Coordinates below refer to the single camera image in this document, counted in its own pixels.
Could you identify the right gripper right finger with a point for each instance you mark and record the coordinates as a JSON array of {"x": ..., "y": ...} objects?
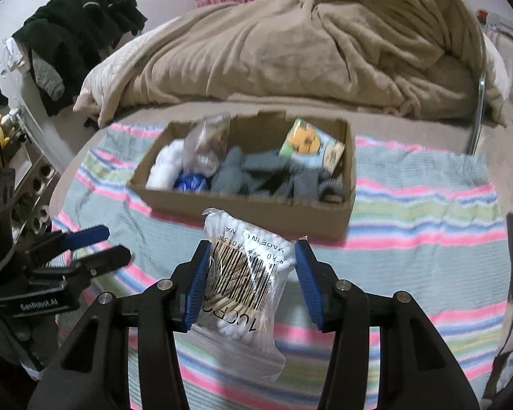
[{"x": 417, "y": 369}]

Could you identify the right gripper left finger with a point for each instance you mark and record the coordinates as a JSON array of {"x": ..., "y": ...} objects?
[{"x": 91, "y": 369}]

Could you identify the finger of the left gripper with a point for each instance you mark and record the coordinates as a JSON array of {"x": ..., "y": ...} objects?
[
  {"x": 80, "y": 239},
  {"x": 106, "y": 261}
]

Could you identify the white sock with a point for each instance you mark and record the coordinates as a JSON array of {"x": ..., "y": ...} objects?
[{"x": 167, "y": 167}]

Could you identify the cotton swab plastic bag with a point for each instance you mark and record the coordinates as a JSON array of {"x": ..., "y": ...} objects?
[{"x": 248, "y": 270}]

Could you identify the clear bag of snacks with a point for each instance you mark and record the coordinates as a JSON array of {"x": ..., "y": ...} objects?
[{"x": 206, "y": 145}]

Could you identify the grey knitted sock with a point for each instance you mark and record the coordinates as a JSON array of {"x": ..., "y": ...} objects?
[{"x": 231, "y": 179}]

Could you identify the bear print tissue pack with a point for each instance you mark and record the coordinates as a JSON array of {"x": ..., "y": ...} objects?
[{"x": 308, "y": 146}]

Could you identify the blue tissue packet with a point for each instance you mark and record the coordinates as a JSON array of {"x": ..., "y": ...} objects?
[{"x": 191, "y": 182}]

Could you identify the striped colourful towel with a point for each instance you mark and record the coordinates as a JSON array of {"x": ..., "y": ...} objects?
[{"x": 424, "y": 221}]

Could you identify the black clothes pile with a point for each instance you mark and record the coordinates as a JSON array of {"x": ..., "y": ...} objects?
[{"x": 65, "y": 39}]

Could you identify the grey sock pair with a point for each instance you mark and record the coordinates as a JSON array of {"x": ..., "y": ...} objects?
[{"x": 276, "y": 175}]

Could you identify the cardboard box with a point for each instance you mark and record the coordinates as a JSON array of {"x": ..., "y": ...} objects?
[{"x": 259, "y": 132}]

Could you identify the beige fleece blanket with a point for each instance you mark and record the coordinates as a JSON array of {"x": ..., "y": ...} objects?
[{"x": 420, "y": 59}]

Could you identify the white wire rack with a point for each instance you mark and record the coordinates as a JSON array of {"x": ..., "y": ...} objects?
[{"x": 35, "y": 176}]

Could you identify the chrome chair frame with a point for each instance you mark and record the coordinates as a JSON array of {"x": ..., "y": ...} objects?
[{"x": 478, "y": 114}]

